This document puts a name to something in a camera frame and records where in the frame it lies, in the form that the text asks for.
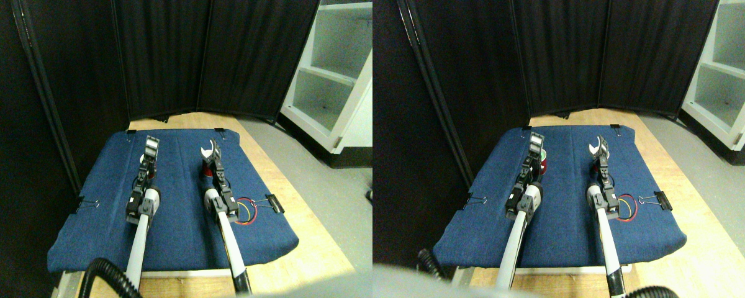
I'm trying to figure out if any curtain stand pole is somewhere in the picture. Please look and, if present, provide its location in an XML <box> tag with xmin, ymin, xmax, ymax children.
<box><xmin>397</xmin><ymin>0</ymin><xmax>474</xmax><ymax>187</ymax></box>
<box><xmin>11</xmin><ymin>0</ymin><xmax>81</xmax><ymax>194</ymax></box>

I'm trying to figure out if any black ribbed hose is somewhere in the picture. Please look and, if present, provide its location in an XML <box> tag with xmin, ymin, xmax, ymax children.
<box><xmin>627</xmin><ymin>286</ymin><xmax>682</xmax><ymax>298</ymax></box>
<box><xmin>78</xmin><ymin>258</ymin><xmax>143</xmax><ymax>298</ymax></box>
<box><xmin>415</xmin><ymin>248</ymin><xmax>451</xmax><ymax>281</ymax></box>

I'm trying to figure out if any dark blue cloth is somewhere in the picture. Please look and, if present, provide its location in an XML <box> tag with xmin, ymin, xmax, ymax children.
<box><xmin>433</xmin><ymin>124</ymin><xmax>687</xmax><ymax>269</ymax></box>
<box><xmin>47</xmin><ymin>127</ymin><xmax>300</xmax><ymax>274</ymax></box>

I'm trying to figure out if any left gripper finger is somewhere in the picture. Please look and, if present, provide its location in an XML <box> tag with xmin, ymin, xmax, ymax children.
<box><xmin>529</xmin><ymin>132</ymin><xmax>546</xmax><ymax>163</ymax></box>
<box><xmin>143</xmin><ymin>136</ymin><xmax>161</xmax><ymax>167</ymax></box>

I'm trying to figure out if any red wire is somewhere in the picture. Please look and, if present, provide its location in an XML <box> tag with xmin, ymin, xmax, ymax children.
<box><xmin>236</xmin><ymin>197</ymin><xmax>259</xmax><ymax>225</ymax></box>
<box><xmin>618</xmin><ymin>194</ymin><xmax>639</xmax><ymax>222</ymax></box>

